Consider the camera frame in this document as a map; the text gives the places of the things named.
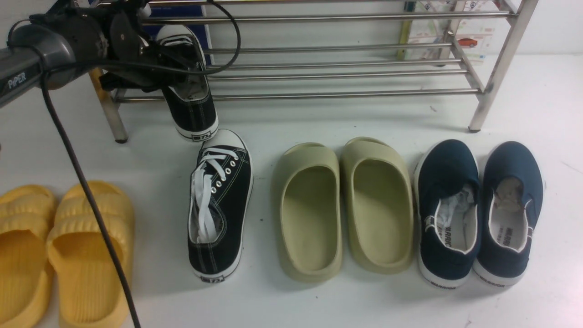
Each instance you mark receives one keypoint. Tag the right navy slip-on shoe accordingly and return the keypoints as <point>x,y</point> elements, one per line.
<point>512,194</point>

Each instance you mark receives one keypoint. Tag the blue box behind rack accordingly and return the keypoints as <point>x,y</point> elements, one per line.
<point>202,32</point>

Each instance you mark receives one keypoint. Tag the left yellow foam slide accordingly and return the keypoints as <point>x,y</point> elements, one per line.
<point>26,276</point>

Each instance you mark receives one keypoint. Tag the beige foam slipper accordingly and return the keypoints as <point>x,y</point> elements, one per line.
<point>306,206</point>
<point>380,206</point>

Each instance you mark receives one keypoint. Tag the navy slip-on shoe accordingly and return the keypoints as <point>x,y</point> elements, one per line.
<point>447,192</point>
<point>512,194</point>

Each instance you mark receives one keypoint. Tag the stainless steel shoe rack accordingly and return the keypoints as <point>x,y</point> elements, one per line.
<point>452,60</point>

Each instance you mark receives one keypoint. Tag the left beige foam slipper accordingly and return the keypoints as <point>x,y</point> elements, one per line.
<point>306,206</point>

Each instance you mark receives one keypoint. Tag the right yellow foam slide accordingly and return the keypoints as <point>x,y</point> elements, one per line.
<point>90,293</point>

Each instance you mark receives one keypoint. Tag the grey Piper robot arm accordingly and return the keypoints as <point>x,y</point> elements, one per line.
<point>59,46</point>

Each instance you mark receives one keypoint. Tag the colourful printed poster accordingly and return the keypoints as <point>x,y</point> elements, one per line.
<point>473,35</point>

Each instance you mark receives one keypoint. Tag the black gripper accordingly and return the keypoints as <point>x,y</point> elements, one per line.
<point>130,43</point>

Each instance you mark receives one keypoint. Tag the black canvas sneaker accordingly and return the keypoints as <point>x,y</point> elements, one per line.
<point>220,191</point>
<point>189,99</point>

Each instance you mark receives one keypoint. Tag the right beige foam slipper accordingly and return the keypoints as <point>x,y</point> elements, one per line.
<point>380,206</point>

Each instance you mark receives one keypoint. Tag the left navy slip-on shoe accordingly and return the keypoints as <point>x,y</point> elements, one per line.
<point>447,192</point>

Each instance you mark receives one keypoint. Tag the yellow foam slide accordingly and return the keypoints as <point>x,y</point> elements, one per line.
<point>26,276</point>
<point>90,293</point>

